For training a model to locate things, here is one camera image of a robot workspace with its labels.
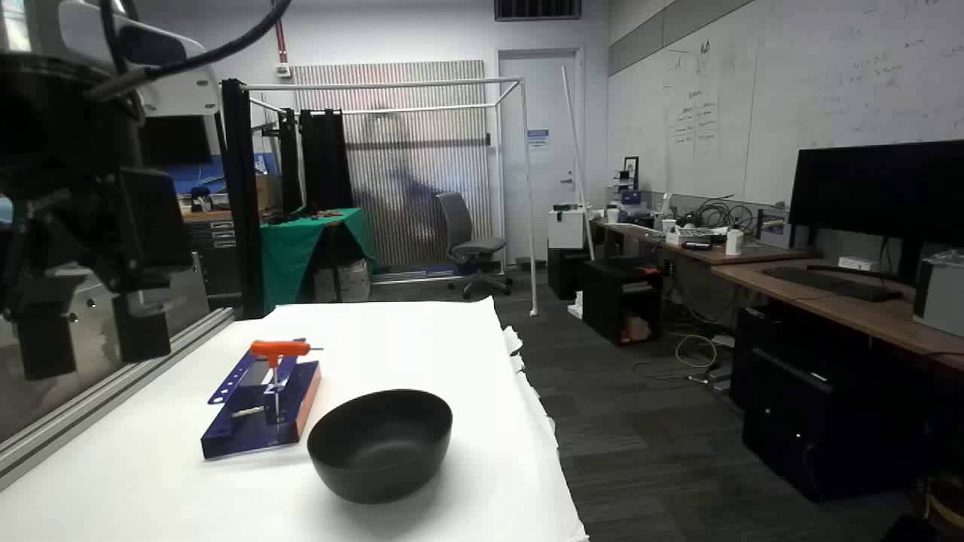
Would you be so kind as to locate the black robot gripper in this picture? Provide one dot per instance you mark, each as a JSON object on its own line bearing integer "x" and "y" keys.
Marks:
{"x": 81, "y": 197}

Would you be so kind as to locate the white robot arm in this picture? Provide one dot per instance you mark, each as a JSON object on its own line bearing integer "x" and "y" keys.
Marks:
{"x": 158, "y": 71}

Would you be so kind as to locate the orange toy object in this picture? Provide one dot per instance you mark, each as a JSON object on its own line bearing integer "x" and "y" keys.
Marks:
{"x": 279, "y": 349}

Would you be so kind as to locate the black bowl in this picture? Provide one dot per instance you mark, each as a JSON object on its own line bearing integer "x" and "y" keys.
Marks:
{"x": 380, "y": 446}

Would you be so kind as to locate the blue plastic rack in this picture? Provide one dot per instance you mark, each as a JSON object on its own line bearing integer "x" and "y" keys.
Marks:
{"x": 260, "y": 405}

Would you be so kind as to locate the green covered table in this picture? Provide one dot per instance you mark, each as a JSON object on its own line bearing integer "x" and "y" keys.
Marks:
{"x": 292, "y": 248}

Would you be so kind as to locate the black standing panel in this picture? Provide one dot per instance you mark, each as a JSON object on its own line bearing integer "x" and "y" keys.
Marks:
{"x": 323, "y": 151}

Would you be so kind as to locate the grey office chair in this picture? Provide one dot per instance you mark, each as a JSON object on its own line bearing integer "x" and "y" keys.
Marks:
{"x": 474, "y": 256}

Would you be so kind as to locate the white door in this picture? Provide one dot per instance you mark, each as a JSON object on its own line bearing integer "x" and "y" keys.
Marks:
{"x": 538, "y": 145}

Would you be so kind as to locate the black cabinet under desk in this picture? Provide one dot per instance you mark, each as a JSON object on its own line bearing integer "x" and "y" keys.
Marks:
{"x": 623, "y": 299}

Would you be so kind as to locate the white cup on desk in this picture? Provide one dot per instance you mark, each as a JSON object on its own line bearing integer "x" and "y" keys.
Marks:
{"x": 734, "y": 241}

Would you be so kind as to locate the black computer tower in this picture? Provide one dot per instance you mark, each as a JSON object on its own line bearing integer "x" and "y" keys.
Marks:
{"x": 820, "y": 435}

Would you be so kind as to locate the black keyboard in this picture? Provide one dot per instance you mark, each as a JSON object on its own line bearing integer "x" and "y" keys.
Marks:
{"x": 834, "y": 285}

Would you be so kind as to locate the wooden desk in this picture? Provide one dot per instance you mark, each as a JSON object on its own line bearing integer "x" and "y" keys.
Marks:
{"x": 753, "y": 270}

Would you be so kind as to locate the black computer monitor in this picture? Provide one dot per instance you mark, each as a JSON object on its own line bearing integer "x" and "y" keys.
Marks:
{"x": 896, "y": 190}

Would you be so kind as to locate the white box on desk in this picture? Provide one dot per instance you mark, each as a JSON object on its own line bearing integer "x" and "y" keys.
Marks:
{"x": 940, "y": 294}

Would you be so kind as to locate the aluminium rail frame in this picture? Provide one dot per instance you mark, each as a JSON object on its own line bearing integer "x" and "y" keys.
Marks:
{"x": 85, "y": 409}

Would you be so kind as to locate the black vertical post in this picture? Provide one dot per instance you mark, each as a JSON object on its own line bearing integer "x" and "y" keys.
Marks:
{"x": 242, "y": 197}

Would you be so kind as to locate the white pipe frame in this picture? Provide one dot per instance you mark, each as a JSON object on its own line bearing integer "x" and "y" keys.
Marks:
{"x": 501, "y": 171}

